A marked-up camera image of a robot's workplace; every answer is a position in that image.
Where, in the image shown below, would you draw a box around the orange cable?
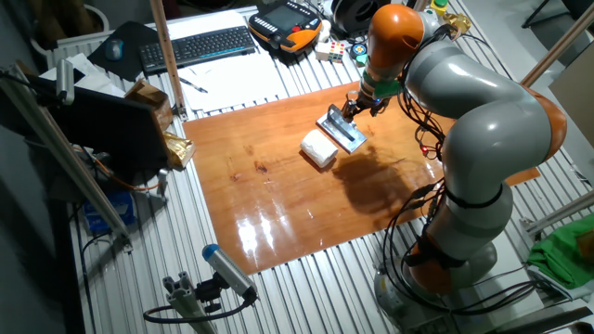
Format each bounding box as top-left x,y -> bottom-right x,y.
73,146 -> 161,192

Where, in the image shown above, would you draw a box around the glossy wooden board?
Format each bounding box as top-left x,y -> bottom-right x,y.
182,81 -> 542,276

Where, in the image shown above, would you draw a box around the large black spool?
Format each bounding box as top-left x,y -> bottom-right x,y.
329,0 -> 393,41

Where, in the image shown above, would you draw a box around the wooden upright post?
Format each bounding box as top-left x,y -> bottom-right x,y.
148,0 -> 188,122

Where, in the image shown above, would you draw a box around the gold crinkled object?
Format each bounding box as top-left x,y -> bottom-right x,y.
441,12 -> 472,36

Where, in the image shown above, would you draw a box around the short aluminium profile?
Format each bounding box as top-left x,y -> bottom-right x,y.
161,271 -> 217,334

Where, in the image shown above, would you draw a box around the colourful Rubik's cube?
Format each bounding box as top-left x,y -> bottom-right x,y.
328,41 -> 346,64

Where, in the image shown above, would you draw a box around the green cloth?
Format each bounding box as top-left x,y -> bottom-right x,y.
527,212 -> 594,289

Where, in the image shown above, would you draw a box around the black computer keyboard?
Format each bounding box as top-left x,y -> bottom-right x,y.
138,25 -> 257,74

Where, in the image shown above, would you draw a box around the gold foil bag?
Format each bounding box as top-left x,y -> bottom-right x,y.
162,131 -> 196,171

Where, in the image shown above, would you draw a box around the beige flat panel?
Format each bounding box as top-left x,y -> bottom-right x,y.
549,55 -> 594,149

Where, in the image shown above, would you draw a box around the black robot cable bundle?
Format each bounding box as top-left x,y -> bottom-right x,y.
380,25 -> 542,317

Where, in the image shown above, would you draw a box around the white round basket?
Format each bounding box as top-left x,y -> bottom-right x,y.
30,3 -> 111,57

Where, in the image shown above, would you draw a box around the metal toilet paper holder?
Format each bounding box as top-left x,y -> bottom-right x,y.
316,103 -> 368,155

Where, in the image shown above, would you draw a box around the aluminium frame bar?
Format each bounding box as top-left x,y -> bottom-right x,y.
519,189 -> 594,236

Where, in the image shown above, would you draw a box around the orange black teach pendant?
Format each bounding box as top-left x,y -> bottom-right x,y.
247,0 -> 323,54

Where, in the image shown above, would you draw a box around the silver camera blue cap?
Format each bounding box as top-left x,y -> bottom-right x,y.
201,243 -> 259,301

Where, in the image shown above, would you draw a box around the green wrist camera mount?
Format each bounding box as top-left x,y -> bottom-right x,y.
355,53 -> 403,99

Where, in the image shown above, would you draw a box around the black flat panel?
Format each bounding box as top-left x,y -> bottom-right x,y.
27,76 -> 171,173

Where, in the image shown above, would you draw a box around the slanted wooden beam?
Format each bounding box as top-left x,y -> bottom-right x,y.
519,2 -> 594,88

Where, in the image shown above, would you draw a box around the black computer mouse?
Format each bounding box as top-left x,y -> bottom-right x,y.
104,38 -> 125,62

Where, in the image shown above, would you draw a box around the black mouse pad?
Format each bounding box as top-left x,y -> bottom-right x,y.
86,20 -> 161,84

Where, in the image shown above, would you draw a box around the black camera clamp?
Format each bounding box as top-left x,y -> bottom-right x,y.
194,273 -> 228,315

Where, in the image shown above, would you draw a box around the blue packet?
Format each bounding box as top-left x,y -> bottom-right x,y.
83,190 -> 136,236

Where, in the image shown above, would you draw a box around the white paper sheets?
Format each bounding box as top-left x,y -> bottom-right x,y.
165,9 -> 298,114

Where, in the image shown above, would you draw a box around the black camera cable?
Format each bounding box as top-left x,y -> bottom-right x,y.
142,296 -> 257,325

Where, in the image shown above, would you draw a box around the slanted aluminium beam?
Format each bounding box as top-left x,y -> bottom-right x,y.
0,64 -> 134,254

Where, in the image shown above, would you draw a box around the white toilet paper roll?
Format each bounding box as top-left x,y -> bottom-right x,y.
299,128 -> 340,169

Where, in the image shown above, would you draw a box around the black pen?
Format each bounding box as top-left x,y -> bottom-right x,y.
178,76 -> 209,94

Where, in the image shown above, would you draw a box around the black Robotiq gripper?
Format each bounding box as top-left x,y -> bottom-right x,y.
342,90 -> 390,124

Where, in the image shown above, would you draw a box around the silver bar camera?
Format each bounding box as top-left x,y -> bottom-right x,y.
55,58 -> 75,106

